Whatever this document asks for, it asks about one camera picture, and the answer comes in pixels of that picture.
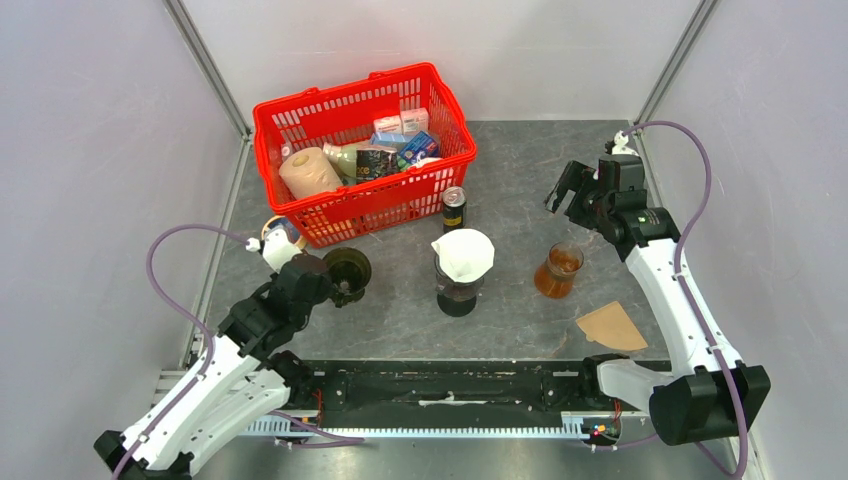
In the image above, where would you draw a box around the white paper coffee filter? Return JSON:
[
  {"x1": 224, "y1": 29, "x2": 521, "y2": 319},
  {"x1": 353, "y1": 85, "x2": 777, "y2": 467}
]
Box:
[{"x1": 431, "y1": 228, "x2": 495, "y2": 284}]

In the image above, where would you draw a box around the black yellow drink can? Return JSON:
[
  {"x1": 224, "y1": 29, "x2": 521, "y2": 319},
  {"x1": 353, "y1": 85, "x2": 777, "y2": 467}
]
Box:
[{"x1": 441, "y1": 186, "x2": 467, "y2": 233}]

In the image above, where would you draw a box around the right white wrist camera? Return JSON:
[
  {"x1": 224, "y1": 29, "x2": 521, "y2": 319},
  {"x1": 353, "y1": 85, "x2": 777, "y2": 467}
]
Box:
[{"x1": 604, "y1": 130, "x2": 639, "y2": 157}]

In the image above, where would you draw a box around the white item in basket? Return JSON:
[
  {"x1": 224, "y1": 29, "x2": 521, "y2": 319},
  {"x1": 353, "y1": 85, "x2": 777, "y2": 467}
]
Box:
[{"x1": 410, "y1": 157, "x2": 442, "y2": 169}]

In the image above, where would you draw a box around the pale green plastic bottle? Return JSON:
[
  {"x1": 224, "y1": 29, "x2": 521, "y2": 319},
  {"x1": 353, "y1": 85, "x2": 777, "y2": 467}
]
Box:
[{"x1": 322, "y1": 141, "x2": 369, "y2": 178}]

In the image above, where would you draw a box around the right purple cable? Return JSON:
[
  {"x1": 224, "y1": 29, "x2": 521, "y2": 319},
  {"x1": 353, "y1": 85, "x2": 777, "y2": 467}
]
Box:
[{"x1": 582, "y1": 121, "x2": 751, "y2": 480}]

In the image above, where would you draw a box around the white pink small box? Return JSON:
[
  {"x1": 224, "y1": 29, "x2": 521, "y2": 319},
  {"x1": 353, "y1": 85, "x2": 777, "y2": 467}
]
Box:
[{"x1": 400, "y1": 108, "x2": 430, "y2": 135}]

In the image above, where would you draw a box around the clear grey glass dripper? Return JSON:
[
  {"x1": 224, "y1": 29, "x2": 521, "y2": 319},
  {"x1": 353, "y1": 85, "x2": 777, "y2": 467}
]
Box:
[{"x1": 435, "y1": 261, "x2": 485, "y2": 302}]

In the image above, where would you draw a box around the brown paper coffee filter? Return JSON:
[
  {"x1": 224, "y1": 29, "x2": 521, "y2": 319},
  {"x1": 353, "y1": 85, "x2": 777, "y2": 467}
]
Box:
[{"x1": 577, "y1": 301, "x2": 648, "y2": 352}]

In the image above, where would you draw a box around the white cable duct rail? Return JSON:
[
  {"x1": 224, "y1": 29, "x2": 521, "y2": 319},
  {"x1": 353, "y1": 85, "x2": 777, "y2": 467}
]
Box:
[{"x1": 239, "y1": 414, "x2": 614, "y2": 441}]

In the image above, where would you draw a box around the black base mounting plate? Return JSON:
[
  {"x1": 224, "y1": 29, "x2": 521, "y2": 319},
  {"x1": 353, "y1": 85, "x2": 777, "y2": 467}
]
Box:
[{"x1": 238, "y1": 351, "x2": 670, "y2": 429}]

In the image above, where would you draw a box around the masking tape roll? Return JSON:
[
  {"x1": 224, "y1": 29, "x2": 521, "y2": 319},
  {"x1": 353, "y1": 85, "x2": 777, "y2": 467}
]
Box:
[{"x1": 260, "y1": 215, "x2": 307, "y2": 250}]

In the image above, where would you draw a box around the beige toilet paper roll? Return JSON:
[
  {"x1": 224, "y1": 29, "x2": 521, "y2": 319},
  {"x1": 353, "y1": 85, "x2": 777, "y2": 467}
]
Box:
[{"x1": 279, "y1": 147, "x2": 343, "y2": 200}]

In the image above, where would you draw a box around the purple cable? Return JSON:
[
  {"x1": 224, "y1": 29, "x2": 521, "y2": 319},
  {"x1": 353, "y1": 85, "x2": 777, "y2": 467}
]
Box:
[
  {"x1": 109, "y1": 223, "x2": 366, "y2": 480},
  {"x1": 582, "y1": 121, "x2": 751, "y2": 480}
]

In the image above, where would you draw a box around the blue detergent box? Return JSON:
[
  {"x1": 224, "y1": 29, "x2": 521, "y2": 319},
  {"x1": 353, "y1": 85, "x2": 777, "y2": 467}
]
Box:
[{"x1": 396, "y1": 131, "x2": 439, "y2": 169}]

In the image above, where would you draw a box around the amber glass beaker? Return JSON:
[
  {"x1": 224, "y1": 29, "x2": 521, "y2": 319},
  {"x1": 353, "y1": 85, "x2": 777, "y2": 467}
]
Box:
[{"x1": 534, "y1": 242, "x2": 584, "y2": 299}]

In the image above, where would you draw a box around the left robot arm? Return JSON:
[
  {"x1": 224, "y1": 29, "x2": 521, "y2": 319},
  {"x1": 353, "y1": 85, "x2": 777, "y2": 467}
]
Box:
[{"x1": 94, "y1": 254, "x2": 334, "y2": 479}]

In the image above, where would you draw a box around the dark green dripper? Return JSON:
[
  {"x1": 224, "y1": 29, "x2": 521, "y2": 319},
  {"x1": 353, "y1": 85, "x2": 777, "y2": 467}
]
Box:
[{"x1": 323, "y1": 247, "x2": 372, "y2": 308}]

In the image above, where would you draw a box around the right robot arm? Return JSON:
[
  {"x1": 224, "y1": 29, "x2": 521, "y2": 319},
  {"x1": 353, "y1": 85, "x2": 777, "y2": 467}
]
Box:
[{"x1": 545, "y1": 154, "x2": 771, "y2": 446}]

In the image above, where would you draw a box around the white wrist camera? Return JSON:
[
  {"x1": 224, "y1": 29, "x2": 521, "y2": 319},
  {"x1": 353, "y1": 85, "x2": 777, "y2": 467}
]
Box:
[
  {"x1": 604, "y1": 130, "x2": 639, "y2": 157},
  {"x1": 245, "y1": 226, "x2": 303, "y2": 273}
]

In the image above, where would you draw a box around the red plastic shopping basket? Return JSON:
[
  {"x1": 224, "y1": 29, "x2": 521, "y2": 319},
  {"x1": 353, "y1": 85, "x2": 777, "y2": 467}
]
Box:
[{"x1": 253, "y1": 62, "x2": 477, "y2": 248}]

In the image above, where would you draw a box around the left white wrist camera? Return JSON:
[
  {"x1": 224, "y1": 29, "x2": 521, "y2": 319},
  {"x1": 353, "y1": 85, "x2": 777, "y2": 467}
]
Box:
[{"x1": 245, "y1": 226, "x2": 303, "y2": 273}]

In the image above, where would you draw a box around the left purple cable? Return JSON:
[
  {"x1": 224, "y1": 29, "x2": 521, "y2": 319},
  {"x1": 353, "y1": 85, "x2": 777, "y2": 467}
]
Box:
[{"x1": 109, "y1": 223, "x2": 366, "y2": 480}]

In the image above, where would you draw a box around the red black coffee server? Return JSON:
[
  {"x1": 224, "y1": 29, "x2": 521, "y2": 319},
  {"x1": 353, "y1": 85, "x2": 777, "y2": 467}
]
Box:
[{"x1": 436, "y1": 294, "x2": 477, "y2": 318}]

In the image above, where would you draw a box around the light blue packet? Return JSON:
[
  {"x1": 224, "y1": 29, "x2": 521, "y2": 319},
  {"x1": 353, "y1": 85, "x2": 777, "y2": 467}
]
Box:
[{"x1": 369, "y1": 132, "x2": 414, "y2": 150}]

